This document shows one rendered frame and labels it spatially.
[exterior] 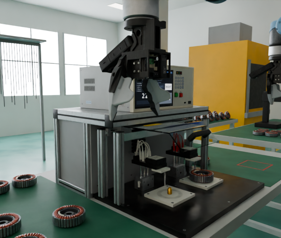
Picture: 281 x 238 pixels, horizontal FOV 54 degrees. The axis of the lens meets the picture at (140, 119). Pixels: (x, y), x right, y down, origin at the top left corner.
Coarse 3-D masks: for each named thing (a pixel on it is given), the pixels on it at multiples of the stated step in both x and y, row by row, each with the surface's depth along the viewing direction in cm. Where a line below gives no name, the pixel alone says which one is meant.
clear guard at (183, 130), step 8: (136, 128) 105; (144, 128) 103; (152, 128) 103; (160, 128) 103; (168, 128) 103; (176, 128) 103; (184, 128) 103; (192, 128) 103; (200, 128) 107; (208, 128) 110; (176, 136) 94; (184, 136) 97; (200, 136) 103; (208, 136) 106; (184, 144) 94; (192, 144) 96; (200, 144) 99; (208, 144) 102
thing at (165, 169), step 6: (150, 156) 119; (156, 156) 119; (132, 162) 123; (138, 162) 120; (144, 162) 118; (150, 162) 115; (156, 162) 113; (162, 162) 116; (144, 168) 122; (150, 168) 115; (156, 168) 113; (162, 168) 115; (168, 168) 115; (144, 174) 122
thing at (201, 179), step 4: (192, 172) 129; (196, 172) 133; (200, 172) 134; (204, 172) 133; (208, 172) 130; (212, 172) 129; (192, 176) 128; (196, 176) 126; (200, 176) 125; (204, 176) 125; (208, 176) 125; (212, 176) 127; (192, 180) 129; (196, 180) 126; (200, 180) 125; (204, 180) 125; (208, 180) 125; (212, 180) 127
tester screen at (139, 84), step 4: (168, 72) 127; (160, 80) 123; (164, 80) 125; (168, 80) 127; (136, 84) 113; (140, 84) 114; (136, 88) 113; (140, 88) 114; (136, 92) 113; (140, 92) 115; (144, 92) 116; (136, 96) 113; (140, 96) 115; (136, 100) 113; (140, 100) 115; (144, 100) 117; (140, 104) 115; (144, 104) 117; (148, 104) 119; (160, 104) 124; (164, 104) 127; (168, 104) 129
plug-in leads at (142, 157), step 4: (140, 140) 122; (140, 144) 122; (148, 144) 122; (136, 148) 122; (136, 152) 122; (140, 152) 121; (148, 152) 120; (136, 156) 122; (140, 156) 121; (144, 156) 123; (148, 156) 120; (144, 160) 119
